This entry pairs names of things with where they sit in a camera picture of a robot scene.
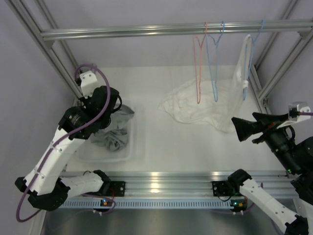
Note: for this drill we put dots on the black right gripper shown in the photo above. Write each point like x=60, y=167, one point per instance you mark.
x=245, y=128

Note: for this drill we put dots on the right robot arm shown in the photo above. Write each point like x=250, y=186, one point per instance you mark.
x=288, y=199

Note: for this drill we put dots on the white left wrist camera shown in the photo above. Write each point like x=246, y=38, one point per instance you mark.
x=89, y=83

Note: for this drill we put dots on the grey clothes pile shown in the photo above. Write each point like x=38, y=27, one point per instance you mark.
x=119, y=120

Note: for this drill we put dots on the aluminium frame left struts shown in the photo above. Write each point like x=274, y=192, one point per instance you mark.
x=36, y=18

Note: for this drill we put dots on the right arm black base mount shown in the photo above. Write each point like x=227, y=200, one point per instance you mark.
x=223, y=189

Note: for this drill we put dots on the aluminium hanging rail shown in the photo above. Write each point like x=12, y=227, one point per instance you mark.
x=177, y=29

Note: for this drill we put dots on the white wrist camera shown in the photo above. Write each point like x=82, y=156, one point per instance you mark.
x=89, y=83
x=297, y=112

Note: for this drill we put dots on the aluminium frame struts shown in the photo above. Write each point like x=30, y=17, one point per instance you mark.
x=283, y=71
x=36, y=18

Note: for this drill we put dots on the white tank top on hanger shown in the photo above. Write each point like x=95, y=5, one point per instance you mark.
x=234, y=98

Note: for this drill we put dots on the aluminium frame right struts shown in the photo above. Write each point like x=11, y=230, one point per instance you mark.
x=283, y=71

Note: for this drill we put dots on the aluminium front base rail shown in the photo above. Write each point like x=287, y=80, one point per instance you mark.
x=172, y=185

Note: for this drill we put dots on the blue wire hanger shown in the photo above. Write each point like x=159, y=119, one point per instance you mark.
x=214, y=76
x=250, y=58

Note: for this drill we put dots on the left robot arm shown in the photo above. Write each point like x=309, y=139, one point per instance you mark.
x=47, y=190

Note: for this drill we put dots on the grey tank top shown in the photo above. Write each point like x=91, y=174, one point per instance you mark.
x=112, y=140

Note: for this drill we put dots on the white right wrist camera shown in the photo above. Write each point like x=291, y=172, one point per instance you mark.
x=297, y=112

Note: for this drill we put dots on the white plastic basket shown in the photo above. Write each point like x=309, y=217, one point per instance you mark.
x=93, y=154

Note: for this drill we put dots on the white garment under pile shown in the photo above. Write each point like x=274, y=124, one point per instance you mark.
x=183, y=105

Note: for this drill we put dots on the pink wire hanger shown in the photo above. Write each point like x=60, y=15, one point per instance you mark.
x=198, y=60

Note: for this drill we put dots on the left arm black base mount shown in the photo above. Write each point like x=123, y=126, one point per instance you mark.
x=115, y=189

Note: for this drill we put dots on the slotted grey cable duct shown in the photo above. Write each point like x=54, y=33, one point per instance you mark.
x=91, y=203

